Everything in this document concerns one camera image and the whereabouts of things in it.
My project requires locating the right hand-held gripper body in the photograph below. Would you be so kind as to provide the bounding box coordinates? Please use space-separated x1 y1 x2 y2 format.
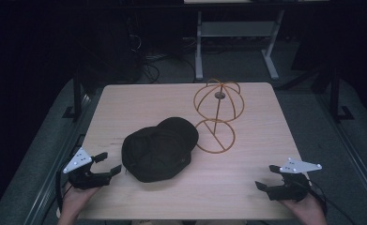
267 157 323 202

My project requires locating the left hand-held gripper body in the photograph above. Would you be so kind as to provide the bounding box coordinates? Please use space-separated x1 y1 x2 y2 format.
62 146 112 190

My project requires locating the black baseball cap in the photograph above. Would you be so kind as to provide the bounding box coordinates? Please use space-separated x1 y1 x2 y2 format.
120 116 200 184

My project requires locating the gold wire hat stand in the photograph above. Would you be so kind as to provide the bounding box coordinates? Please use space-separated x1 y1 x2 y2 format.
192 78 246 155

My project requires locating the person's right hand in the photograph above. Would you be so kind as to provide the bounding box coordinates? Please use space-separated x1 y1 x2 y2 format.
279 190 329 225

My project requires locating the person's left hand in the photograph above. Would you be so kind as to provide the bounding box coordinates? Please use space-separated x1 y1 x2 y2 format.
56 186 101 225

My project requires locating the black metal stand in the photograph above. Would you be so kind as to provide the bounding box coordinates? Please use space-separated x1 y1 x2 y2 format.
326 67 355 124
61 67 90 124

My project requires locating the aluminium floor rail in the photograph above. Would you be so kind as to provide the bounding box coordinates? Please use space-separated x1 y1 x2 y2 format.
315 93 367 217
23 93 105 225

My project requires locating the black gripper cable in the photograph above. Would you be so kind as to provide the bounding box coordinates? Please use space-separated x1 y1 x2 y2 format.
54 170 74 214
307 179 358 225

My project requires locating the bundle of floor cables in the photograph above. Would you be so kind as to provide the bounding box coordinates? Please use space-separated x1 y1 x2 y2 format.
126 18 198 85

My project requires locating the white metal desk frame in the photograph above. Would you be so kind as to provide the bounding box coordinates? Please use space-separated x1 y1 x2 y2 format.
194 8 286 82

